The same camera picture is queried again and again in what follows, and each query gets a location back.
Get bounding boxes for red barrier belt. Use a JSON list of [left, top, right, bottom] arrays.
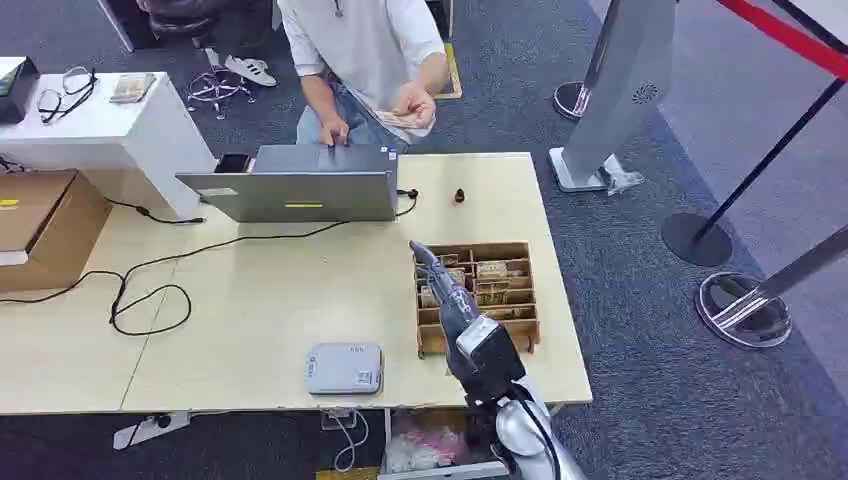
[[715, 0, 848, 82]]

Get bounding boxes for stanchion with black base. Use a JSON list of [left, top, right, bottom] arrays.
[[660, 77, 848, 269]]

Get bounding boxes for white sneaker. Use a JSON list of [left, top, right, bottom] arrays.
[[223, 54, 279, 89]]

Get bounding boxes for black-framed glasses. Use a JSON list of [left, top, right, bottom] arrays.
[[36, 65, 99, 126]]

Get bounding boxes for open drawer under desk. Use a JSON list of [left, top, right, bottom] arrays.
[[378, 406, 513, 480]]

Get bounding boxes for card stack on cabinet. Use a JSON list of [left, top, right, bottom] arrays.
[[108, 72, 158, 105]]

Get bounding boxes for person's right hand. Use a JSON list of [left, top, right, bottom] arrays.
[[317, 115, 351, 148]]

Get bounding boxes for flat grey square device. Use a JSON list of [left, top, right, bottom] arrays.
[[304, 342, 385, 397]]

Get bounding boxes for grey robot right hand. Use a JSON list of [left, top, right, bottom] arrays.
[[408, 240, 483, 347]]

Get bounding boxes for brown cardboard box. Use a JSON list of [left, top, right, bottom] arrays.
[[0, 169, 114, 295]]

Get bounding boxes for person's left hand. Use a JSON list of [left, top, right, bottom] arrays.
[[392, 82, 438, 130]]

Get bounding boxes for black smartphone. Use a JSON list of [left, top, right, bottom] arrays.
[[213, 153, 254, 176]]

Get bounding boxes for white power strip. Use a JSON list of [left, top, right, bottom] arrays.
[[111, 410, 193, 452]]

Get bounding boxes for chrome chair base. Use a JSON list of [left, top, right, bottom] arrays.
[[186, 66, 257, 121]]

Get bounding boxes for black box device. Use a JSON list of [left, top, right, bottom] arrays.
[[0, 56, 42, 126]]

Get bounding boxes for black chair seat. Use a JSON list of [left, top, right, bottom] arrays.
[[145, 0, 221, 42]]

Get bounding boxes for white cabinet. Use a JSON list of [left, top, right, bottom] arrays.
[[0, 71, 219, 222]]

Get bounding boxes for stanchion with chrome base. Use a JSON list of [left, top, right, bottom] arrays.
[[693, 225, 848, 350], [553, 0, 625, 121]]

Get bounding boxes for long black looped cable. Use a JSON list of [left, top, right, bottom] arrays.
[[0, 220, 350, 338]]

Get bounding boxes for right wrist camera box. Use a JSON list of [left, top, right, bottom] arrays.
[[455, 315, 527, 407]]

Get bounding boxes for black cable with plug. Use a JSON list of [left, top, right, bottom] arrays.
[[104, 197, 207, 227]]

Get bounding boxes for pink and white bag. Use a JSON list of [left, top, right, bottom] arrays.
[[384, 426, 469, 474]]

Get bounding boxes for grey laptop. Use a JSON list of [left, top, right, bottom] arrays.
[[175, 144, 400, 225]]

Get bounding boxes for grey kiosk stand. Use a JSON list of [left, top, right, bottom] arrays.
[[547, 0, 678, 197]]

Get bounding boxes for wooden card sorting box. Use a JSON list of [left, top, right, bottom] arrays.
[[414, 241, 542, 360]]

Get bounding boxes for white cable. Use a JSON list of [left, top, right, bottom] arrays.
[[323, 408, 371, 474]]

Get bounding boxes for person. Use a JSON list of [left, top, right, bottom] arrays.
[[276, 0, 452, 148]]

